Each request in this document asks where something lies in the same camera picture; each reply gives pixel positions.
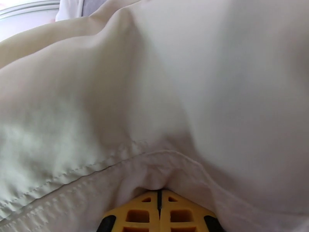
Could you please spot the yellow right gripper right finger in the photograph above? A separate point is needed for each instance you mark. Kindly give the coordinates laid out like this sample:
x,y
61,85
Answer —
x,y
183,214

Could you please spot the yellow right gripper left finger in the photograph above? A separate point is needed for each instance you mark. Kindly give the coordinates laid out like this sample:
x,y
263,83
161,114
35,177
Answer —
x,y
137,214

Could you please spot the beige elastic-waist shorts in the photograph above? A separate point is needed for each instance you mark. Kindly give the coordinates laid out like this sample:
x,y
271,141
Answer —
x,y
144,93

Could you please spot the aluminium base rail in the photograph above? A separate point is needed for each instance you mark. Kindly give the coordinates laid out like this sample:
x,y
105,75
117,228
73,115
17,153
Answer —
x,y
26,9

